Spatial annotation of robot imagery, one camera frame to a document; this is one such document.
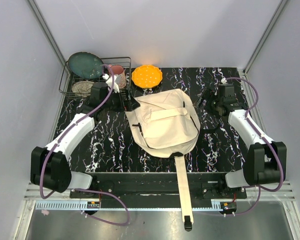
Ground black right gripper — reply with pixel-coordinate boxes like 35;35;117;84
193;87;223;120

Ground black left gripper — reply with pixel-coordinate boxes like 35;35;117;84
102;88;140;113

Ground cream canvas backpack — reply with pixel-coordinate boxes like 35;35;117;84
125;88;201;232

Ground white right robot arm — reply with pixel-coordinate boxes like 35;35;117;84
194;84;287;199

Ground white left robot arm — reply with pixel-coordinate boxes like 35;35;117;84
30;82;140;199

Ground yellow polka dot plate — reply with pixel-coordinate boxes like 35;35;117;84
131;65;163;89

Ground pink ghost pattern mug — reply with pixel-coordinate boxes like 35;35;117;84
109;64;127;90

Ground speckled beige plate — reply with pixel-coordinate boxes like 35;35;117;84
71;81;94;98

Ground dark teal plate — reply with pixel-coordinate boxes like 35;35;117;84
68;52;104;80

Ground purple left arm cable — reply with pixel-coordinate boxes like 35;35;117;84
39;64;131;227

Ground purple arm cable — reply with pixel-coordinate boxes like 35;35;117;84
197;76;285;217
39;64;131;227

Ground grey wire dish rack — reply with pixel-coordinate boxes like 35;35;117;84
59;56;132;99

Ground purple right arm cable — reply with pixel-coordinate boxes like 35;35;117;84
197;76;285;217

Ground aluminium front rail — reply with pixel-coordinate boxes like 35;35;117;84
23;182;296;201

